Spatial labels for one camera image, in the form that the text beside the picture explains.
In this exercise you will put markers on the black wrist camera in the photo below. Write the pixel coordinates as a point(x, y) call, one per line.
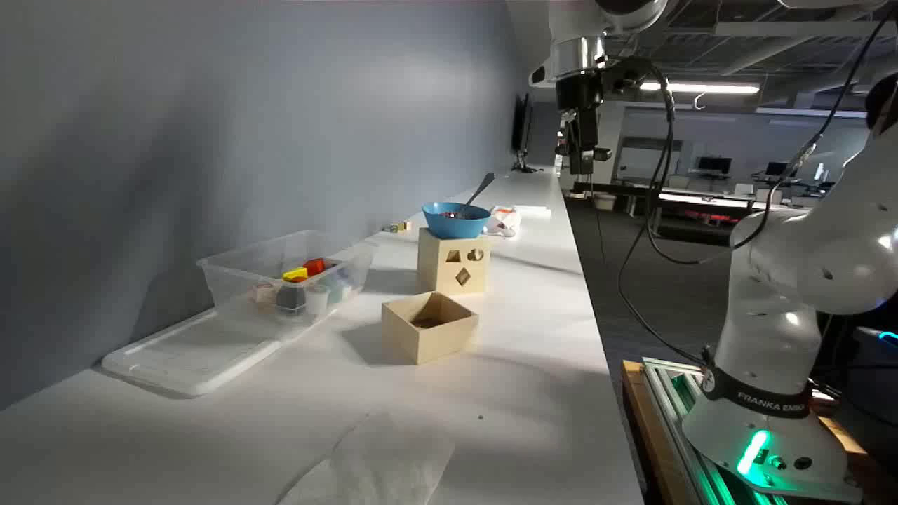
point(625, 75)

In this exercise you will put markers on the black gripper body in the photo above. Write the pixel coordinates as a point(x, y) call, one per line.
point(579, 97)

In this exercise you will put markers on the small white red carton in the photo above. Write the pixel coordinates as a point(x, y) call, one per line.
point(506, 222)

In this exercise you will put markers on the small toy pieces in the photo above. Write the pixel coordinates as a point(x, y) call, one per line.
point(398, 229)

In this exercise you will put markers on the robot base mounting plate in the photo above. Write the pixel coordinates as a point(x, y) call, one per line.
point(654, 439)

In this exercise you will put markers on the background work desk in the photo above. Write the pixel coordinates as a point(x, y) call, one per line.
point(691, 200)

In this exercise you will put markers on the wooden shape sorter cube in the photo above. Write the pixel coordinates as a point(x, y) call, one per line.
point(438, 273)

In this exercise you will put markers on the orange red ball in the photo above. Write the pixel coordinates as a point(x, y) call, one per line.
point(318, 267)

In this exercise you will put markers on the clear plastic lunchbox lid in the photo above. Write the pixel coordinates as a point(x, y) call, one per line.
point(186, 360)

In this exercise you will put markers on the green cylinder block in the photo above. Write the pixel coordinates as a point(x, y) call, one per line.
point(334, 289)

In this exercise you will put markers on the clear plastic lunchbox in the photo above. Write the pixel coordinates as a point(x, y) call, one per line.
point(243, 289)

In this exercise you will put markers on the white paper towel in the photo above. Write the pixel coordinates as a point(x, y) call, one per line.
point(382, 465)

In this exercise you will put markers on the open wooden box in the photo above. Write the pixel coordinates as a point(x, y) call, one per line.
point(423, 345)

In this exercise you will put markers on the blue plastic bowl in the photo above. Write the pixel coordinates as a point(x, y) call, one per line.
point(455, 226)

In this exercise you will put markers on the ceiling light strip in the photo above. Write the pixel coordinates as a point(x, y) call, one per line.
point(702, 89)

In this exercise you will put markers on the metal spoon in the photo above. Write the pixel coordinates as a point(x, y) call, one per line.
point(482, 187)

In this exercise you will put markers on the black round cup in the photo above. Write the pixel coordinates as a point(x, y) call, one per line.
point(291, 301)

